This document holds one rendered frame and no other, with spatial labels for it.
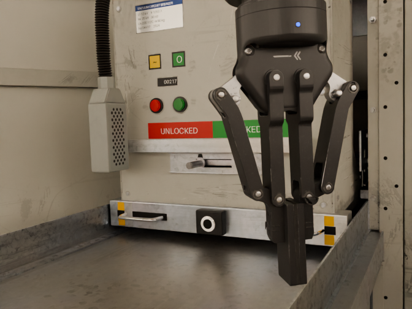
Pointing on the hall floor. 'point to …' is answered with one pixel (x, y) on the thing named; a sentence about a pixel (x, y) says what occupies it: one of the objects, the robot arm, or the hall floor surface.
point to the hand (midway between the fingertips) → (290, 240)
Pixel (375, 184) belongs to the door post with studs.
